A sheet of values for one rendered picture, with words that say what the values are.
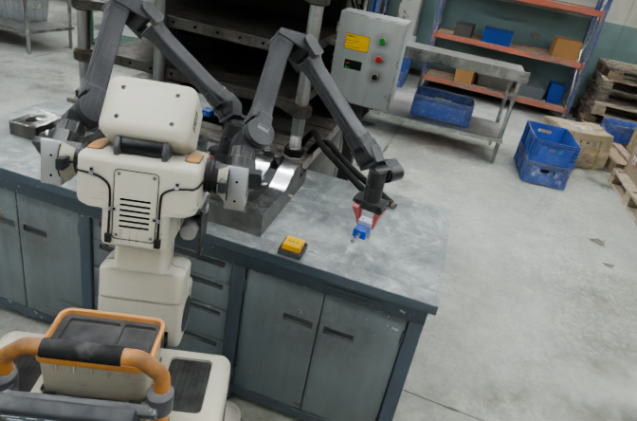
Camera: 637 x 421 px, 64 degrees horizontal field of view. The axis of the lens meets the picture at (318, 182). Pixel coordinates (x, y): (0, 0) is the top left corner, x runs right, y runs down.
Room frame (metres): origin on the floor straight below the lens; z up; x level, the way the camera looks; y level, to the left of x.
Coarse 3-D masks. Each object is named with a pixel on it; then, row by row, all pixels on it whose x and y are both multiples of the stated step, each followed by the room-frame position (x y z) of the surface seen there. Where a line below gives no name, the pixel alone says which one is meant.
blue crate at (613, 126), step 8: (608, 120) 6.03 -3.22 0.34; (616, 120) 6.21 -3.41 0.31; (624, 120) 6.20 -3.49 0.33; (608, 128) 5.97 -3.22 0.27; (616, 128) 5.88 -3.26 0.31; (624, 128) 5.86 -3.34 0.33; (632, 128) 6.18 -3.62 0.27; (616, 136) 5.88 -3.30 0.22; (624, 136) 5.86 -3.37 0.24; (624, 144) 5.87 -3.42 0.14
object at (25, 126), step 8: (40, 112) 2.05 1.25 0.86; (16, 120) 1.92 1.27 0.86; (24, 120) 1.94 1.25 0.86; (32, 120) 1.98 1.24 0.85; (40, 120) 2.00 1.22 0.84; (48, 120) 1.98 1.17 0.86; (16, 128) 1.90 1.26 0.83; (24, 128) 1.90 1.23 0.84; (32, 128) 1.89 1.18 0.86; (40, 128) 1.91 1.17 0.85; (48, 128) 1.95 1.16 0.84; (24, 136) 1.90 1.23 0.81; (32, 136) 1.89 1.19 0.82
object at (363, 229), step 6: (360, 222) 1.45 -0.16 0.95; (366, 222) 1.44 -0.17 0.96; (372, 222) 1.45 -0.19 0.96; (360, 228) 1.42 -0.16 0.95; (366, 228) 1.43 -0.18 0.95; (354, 234) 1.41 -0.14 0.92; (360, 234) 1.41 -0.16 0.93; (366, 234) 1.41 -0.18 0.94; (372, 234) 1.46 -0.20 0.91; (354, 240) 1.36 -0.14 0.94
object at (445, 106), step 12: (420, 96) 5.08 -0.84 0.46; (432, 96) 5.44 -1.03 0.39; (444, 96) 5.43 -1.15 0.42; (456, 96) 5.40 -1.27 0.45; (420, 108) 5.08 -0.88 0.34; (432, 108) 5.06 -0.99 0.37; (444, 108) 5.04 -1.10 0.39; (456, 108) 5.02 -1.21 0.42; (468, 108) 4.99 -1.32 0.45; (444, 120) 5.04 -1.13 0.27; (456, 120) 5.02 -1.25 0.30; (468, 120) 4.99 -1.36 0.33
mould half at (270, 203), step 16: (256, 160) 1.82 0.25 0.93; (288, 176) 1.76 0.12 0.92; (304, 176) 1.96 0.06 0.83; (272, 192) 1.67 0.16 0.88; (288, 192) 1.75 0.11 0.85; (256, 208) 1.52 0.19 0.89; (272, 208) 1.58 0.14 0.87; (224, 224) 1.52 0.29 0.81; (240, 224) 1.51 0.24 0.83; (256, 224) 1.49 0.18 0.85
